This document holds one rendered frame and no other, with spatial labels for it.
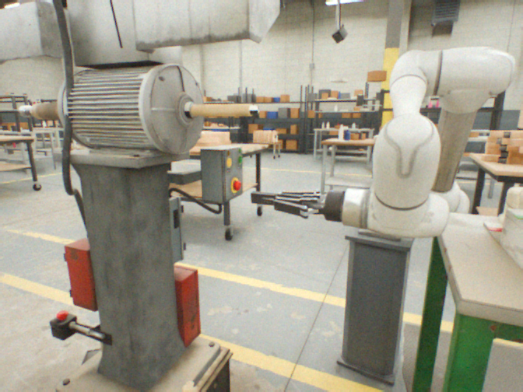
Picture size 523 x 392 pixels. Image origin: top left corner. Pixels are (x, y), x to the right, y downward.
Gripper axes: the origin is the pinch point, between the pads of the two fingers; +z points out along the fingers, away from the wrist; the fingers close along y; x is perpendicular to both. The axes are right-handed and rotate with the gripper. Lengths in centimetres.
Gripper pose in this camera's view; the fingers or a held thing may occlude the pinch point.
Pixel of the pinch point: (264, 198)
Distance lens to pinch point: 83.5
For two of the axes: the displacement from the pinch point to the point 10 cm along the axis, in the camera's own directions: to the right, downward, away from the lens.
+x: -0.6, -9.2, -3.8
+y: 3.9, -3.7, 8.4
